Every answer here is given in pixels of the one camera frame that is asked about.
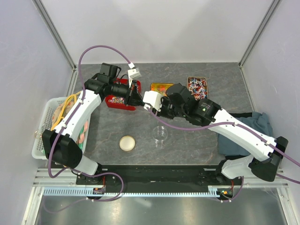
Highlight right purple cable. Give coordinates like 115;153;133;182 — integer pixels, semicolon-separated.
146;106;300;203

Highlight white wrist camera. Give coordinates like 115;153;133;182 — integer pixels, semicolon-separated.
142;90;164;112
127;68;141;87

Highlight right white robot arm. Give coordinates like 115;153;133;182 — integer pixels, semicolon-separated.
151;83;288;185

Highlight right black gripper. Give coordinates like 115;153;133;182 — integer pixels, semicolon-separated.
151;95;187;120

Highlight aluminium frame rail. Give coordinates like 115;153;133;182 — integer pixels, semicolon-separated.
33;168;288;188

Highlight gold gummy tin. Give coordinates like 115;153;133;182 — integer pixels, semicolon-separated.
150;82;174;96

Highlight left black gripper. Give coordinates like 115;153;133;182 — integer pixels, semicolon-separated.
110;79;145;107

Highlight grey slotted cable duct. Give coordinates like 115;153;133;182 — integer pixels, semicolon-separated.
43;187;220;198

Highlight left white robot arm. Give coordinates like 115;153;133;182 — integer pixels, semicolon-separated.
42;63;144;184

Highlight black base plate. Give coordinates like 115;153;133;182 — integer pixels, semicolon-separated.
76;165;241;193

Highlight round wooden jar lid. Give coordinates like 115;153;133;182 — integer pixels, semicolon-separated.
119;135;135;151

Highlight purple cable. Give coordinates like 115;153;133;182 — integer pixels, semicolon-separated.
146;106;300;203
42;45;135;213

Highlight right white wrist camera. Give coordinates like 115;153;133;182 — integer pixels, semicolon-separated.
142;90;164;112

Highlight white plastic basket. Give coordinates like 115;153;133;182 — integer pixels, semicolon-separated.
31;97;90;160

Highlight red candy tray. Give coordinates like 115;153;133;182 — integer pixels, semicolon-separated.
105;78;141;111

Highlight yellow clothes hanger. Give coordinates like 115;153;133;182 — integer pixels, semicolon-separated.
51;92;81;131

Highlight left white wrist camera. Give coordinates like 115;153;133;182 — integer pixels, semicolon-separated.
127;68;141;87

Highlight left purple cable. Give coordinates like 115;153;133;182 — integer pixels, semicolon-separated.
42;45;135;213

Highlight gold lollipop tin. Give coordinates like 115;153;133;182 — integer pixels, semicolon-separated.
187;77;208;100

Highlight clear glass jar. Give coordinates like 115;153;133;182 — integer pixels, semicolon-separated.
152;126;168;149

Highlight patterned pink cloth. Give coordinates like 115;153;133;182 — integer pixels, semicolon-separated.
42;95;88;159

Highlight folded blue-grey cloth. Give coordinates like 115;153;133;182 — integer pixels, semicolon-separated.
217;112;274;157

